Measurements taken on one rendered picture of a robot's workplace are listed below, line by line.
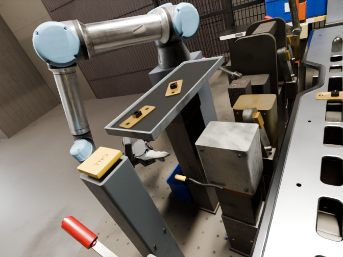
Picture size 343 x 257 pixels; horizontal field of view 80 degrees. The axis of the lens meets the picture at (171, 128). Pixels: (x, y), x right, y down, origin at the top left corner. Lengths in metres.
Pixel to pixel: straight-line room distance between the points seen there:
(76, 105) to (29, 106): 4.91
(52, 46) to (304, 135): 0.68
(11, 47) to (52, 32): 5.23
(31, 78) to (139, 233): 5.58
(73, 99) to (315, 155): 0.77
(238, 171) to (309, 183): 0.13
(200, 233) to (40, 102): 5.44
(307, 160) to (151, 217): 0.34
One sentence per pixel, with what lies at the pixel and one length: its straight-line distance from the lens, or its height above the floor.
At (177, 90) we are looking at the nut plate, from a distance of 0.51.
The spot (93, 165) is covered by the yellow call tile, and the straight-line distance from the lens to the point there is 0.38.
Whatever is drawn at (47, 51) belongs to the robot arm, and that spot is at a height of 1.34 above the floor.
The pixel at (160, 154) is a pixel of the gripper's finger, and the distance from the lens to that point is 0.74.
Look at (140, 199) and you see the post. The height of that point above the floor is 1.05.
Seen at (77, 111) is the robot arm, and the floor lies 1.10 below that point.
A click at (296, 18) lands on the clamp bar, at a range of 1.10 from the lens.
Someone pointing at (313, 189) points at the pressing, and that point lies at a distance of 0.45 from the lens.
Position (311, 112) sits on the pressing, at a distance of 0.64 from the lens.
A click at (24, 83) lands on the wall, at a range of 5.80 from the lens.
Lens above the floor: 1.35
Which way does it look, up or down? 31 degrees down
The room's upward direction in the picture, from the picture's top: 21 degrees counter-clockwise
